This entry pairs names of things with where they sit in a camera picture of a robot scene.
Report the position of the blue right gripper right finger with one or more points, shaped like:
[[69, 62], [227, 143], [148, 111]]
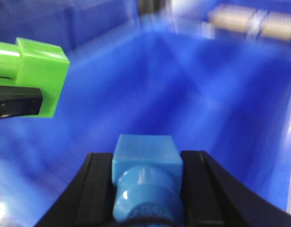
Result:
[[147, 171]]

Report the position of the green right gripper left finger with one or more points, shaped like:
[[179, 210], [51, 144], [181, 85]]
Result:
[[29, 63]]

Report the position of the blue plastic bin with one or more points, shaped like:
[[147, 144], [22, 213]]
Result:
[[168, 74]]

